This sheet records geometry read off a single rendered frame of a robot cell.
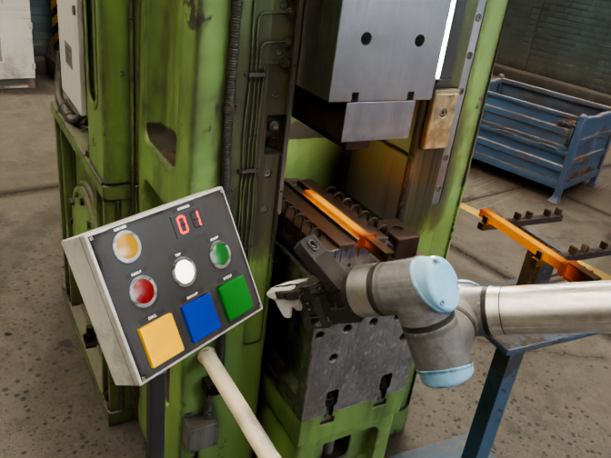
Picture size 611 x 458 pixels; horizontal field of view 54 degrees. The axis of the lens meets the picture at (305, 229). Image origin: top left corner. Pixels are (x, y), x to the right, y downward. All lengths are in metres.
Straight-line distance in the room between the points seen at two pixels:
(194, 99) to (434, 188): 0.82
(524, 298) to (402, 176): 0.81
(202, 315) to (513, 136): 4.37
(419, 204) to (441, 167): 0.13
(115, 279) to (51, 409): 1.48
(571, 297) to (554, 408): 1.85
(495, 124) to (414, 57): 3.95
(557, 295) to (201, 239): 0.66
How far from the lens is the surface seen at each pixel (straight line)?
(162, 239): 1.16
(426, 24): 1.47
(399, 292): 0.96
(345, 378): 1.75
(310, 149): 1.97
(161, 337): 1.13
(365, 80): 1.40
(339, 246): 1.55
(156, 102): 1.76
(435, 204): 1.90
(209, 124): 1.41
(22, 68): 6.60
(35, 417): 2.51
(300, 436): 1.82
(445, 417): 2.63
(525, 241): 1.70
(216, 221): 1.25
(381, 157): 1.88
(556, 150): 5.17
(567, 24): 9.89
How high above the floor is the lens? 1.69
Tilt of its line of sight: 26 degrees down
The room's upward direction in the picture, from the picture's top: 8 degrees clockwise
